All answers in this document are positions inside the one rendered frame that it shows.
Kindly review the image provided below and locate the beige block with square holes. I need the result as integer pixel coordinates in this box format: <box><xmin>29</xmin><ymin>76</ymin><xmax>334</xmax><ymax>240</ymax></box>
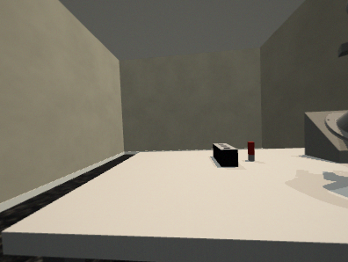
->
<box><xmin>213</xmin><ymin>143</ymin><xmax>238</xmax><ymax>167</ymax></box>

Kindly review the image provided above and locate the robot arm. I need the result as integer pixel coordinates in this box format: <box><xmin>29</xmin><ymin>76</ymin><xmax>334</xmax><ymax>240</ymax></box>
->
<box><xmin>324</xmin><ymin>42</ymin><xmax>348</xmax><ymax>141</ymax></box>

